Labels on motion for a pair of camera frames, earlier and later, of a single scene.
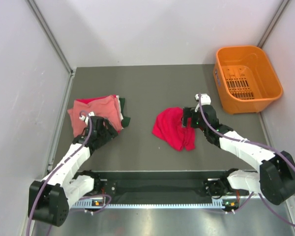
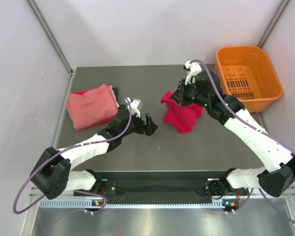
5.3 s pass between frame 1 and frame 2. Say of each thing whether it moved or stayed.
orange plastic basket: stayed
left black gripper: moved
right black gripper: moved
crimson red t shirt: moved
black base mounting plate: stayed
